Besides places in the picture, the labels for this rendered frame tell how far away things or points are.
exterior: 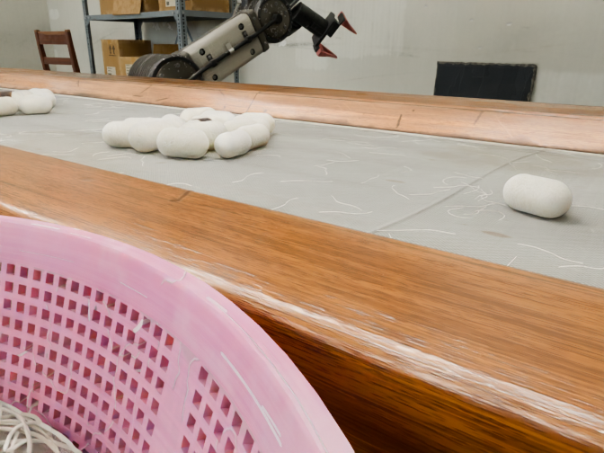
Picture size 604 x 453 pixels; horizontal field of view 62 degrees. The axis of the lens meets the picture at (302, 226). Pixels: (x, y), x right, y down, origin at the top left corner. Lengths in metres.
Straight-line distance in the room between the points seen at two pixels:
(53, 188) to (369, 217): 0.13
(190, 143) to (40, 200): 0.18
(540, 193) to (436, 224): 0.05
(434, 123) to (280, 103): 0.18
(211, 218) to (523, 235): 0.13
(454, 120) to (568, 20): 1.93
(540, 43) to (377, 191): 2.15
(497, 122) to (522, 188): 0.21
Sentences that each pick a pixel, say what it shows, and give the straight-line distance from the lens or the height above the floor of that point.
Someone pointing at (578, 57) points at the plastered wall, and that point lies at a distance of 2.36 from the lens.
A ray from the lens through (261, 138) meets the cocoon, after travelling 0.39.
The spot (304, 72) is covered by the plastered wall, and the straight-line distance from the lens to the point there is 3.04.
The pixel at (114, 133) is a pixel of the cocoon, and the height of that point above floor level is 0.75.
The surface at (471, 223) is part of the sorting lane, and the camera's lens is 0.24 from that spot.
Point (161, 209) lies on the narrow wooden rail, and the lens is 0.17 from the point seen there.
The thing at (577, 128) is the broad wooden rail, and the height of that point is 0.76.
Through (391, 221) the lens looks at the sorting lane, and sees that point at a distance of 0.23.
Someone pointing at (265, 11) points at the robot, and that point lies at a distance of 1.26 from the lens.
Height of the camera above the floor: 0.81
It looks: 20 degrees down
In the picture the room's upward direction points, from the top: 1 degrees clockwise
